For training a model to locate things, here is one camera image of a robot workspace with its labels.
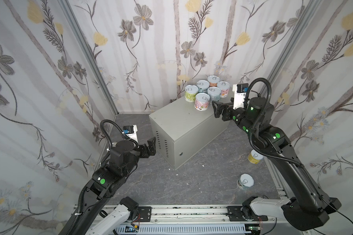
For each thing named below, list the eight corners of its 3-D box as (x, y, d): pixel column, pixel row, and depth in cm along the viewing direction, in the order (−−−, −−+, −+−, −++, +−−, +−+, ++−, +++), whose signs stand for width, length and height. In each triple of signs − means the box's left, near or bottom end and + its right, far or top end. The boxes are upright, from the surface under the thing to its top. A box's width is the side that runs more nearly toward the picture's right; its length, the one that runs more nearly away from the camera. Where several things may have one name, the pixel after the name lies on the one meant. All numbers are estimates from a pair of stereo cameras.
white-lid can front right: (238, 189, 84) (242, 186, 80) (235, 177, 89) (239, 173, 84) (251, 189, 84) (256, 186, 80) (247, 177, 89) (252, 173, 84)
